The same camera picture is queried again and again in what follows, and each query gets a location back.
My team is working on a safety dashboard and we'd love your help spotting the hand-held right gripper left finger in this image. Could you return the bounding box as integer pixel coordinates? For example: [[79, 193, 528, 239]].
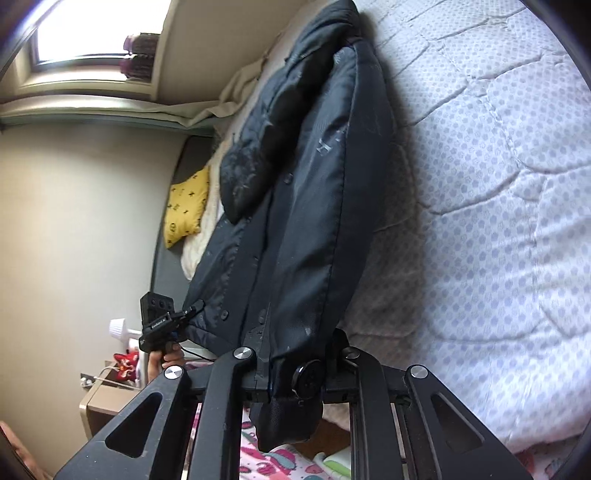
[[53, 325, 273, 480]]

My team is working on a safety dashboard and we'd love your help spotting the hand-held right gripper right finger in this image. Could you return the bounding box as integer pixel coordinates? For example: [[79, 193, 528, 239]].
[[323, 329, 534, 480]]

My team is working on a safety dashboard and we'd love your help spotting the dark navy printed jacket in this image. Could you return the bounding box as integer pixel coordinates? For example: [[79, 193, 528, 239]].
[[187, 0, 393, 453]]

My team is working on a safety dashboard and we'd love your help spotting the person's left hand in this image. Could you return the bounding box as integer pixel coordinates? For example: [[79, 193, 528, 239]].
[[147, 344, 186, 384]]

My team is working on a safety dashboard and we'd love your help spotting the white table lamp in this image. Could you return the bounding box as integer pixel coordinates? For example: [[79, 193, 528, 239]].
[[108, 318, 141, 342]]

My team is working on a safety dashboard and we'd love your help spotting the red plush toy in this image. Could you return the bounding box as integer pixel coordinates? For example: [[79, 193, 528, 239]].
[[113, 351, 139, 384]]

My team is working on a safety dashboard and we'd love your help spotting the dark grey headboard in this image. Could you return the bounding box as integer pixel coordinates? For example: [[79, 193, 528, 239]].
[[154, 136, 218, 287]]

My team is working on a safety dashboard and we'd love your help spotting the cream fleece blanket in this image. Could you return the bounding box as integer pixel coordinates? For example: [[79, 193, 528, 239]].
[[180, 138, 232, 282]]

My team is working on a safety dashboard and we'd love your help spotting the pink cartoon bed sheet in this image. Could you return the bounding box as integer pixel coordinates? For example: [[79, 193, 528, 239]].
[[185, 401, 356, 480]]

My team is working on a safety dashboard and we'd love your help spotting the wooden nightstand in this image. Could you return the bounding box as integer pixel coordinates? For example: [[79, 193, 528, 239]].
[[78, 364, 144, 444]]

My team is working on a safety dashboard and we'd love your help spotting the yellow patterned pillow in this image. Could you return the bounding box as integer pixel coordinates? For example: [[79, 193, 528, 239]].
[[164, 166, 211, 250]]

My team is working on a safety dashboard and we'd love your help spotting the beige and green curtain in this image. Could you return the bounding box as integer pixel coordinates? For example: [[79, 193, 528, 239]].
[[0, 60, 273, 139]]

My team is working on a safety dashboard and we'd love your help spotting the white dotted quilted bedspread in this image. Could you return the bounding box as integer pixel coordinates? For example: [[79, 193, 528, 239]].
[[318, 0, 591, 462]]

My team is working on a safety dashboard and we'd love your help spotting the dark glass jar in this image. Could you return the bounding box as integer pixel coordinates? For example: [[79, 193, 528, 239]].
[[124, 33, 160, 56], [121, 54, 155, 83]]

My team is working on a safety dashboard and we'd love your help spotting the window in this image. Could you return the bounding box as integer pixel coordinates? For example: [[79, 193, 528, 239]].
[[28, 0, 174, 70]]

